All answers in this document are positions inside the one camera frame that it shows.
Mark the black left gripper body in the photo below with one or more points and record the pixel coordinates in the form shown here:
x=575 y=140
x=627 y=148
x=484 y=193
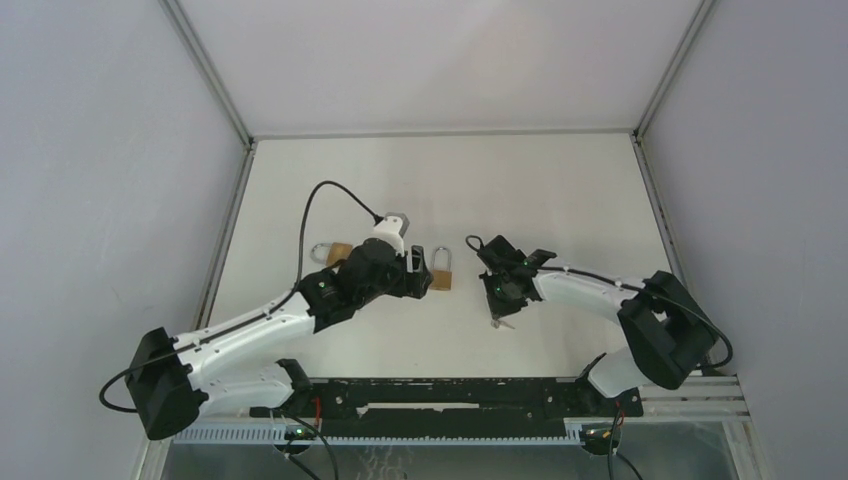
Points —
x=395 y=282

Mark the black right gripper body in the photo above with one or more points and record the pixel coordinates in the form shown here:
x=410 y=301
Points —
x=496 y=284

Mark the silver key bunch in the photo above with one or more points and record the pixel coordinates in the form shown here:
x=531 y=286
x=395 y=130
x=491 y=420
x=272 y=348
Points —
x=497 y=324

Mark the long shackle brass padlock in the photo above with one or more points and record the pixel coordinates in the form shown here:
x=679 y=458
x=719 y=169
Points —
x=441 y=273

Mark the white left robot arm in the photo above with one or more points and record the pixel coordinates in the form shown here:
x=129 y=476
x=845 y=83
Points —
x=174 y=380

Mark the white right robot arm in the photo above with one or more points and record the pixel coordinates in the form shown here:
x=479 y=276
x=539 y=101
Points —
x=668 y=335

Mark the short shackle brass padlock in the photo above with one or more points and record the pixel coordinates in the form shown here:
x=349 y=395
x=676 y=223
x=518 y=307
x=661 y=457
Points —
x=330 y=254

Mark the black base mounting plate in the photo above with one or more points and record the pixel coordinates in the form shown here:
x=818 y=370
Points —
x=451 y=405

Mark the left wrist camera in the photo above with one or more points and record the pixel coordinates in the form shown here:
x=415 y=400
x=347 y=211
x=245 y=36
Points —
x=391 y=229

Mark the white slotted cable duct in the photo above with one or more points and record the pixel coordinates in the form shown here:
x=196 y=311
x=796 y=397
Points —
x=279 y=434

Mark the aluminium frame rails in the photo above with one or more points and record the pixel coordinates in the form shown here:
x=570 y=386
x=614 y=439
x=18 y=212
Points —
x=698 y=399

